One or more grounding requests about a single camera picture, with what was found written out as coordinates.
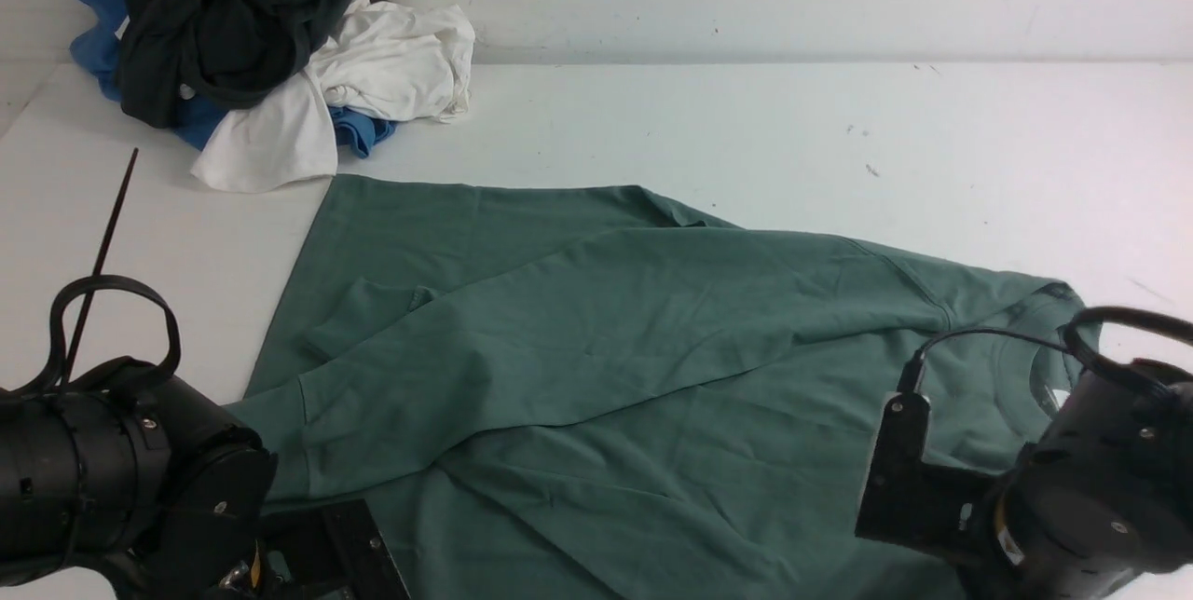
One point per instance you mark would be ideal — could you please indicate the white crumpled shirt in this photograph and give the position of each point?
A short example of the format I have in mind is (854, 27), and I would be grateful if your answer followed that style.
(383, 61)

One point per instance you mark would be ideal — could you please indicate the green long sleeve shirt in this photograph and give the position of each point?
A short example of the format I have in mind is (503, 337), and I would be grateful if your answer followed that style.
(602, 393)

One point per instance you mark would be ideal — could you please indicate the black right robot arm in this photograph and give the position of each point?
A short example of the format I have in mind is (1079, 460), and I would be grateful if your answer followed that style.
(1099, 409)

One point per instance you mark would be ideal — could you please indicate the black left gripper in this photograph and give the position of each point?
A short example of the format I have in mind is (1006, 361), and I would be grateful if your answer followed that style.
(189, 486)

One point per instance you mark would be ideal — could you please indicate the black crumpled garment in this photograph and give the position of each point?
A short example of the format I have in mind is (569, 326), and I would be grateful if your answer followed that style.
(231, 52)

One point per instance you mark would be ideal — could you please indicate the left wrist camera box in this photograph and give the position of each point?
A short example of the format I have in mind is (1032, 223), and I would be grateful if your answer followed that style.
(333, 551)

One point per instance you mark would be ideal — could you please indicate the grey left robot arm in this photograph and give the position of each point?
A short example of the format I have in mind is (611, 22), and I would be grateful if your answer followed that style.
(59, 452)

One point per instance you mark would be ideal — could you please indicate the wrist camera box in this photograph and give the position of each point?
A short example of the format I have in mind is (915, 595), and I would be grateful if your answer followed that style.
(910, 503)
(333, 551)

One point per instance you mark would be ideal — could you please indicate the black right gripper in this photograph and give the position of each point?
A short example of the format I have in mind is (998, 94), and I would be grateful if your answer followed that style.
(1081, 525)

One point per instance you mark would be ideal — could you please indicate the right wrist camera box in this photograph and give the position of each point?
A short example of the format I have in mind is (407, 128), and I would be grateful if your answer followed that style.
(910, 503)

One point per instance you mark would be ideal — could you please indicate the blue crumpled garment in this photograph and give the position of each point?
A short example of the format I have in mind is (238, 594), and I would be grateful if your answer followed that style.
(97, 50)

